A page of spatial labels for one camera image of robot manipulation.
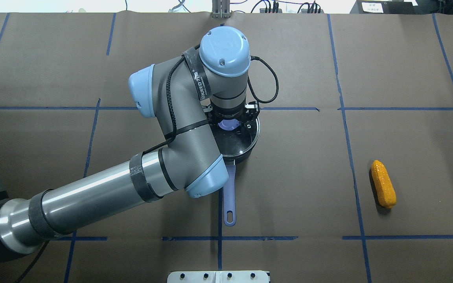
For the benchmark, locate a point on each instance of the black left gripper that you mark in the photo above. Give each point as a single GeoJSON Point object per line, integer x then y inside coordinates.
{"type": "Point", "coordinates": [229, 115]}

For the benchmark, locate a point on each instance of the glass pot lid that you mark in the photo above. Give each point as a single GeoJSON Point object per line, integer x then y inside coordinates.
{"type": "Point", "coordinates": [234, 139]}

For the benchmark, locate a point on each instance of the yellow plastic corn cob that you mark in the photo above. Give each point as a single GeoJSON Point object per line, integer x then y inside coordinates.
{"type": "Point", "coordinates": [385, 191]}

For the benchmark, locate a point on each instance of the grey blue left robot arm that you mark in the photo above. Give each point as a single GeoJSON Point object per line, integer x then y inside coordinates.
{"type": "Point", "coordinates": [206, 83]}

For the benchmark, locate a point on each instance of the dark blue saucepan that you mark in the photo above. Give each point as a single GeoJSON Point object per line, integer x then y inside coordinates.
{"type": "Point", "coordinates": [228, 194]}

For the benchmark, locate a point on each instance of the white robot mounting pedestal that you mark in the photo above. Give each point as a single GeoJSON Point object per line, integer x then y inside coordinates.
{"type": "Point", "coordinates": [220, 276]}

